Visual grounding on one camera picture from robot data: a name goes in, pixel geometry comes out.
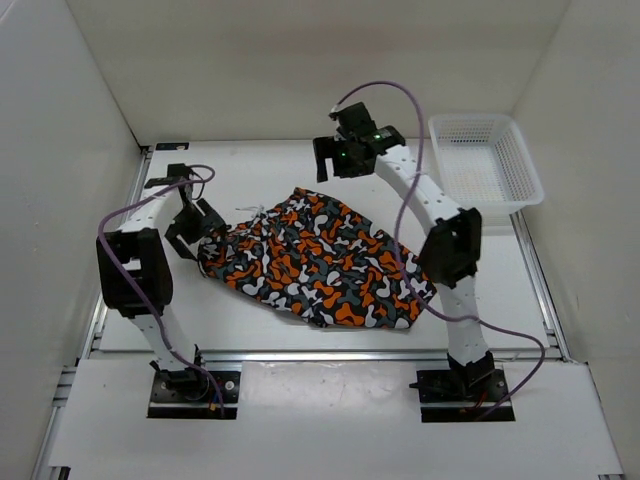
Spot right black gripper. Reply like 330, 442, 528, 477
313, 136, 371, 184

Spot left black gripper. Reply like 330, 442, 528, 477
166, 199, 227, 260

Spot camouflage patterned shorts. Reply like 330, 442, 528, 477
198, 187, 436, 329

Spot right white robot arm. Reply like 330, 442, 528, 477
313, 102, 495, 400

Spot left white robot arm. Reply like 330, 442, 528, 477
96, 164, 226, 403

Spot dark blue label sticker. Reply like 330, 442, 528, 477
154, 142, 190, 151

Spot white plastic basket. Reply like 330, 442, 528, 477
428, 113, 545, 218

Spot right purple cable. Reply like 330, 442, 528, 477
331, 81, 546, 421

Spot purple cable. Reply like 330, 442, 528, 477
97, 164, 227, 420
331, 81, 546, 421

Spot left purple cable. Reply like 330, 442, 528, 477
97, 164, 227, 420

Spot aluminium front rail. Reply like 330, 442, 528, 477
88, 347, 563, 362

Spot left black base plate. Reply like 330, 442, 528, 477
147, 361, 241, 420

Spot left aluminium side rail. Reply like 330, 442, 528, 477
29, 145, 153, 480

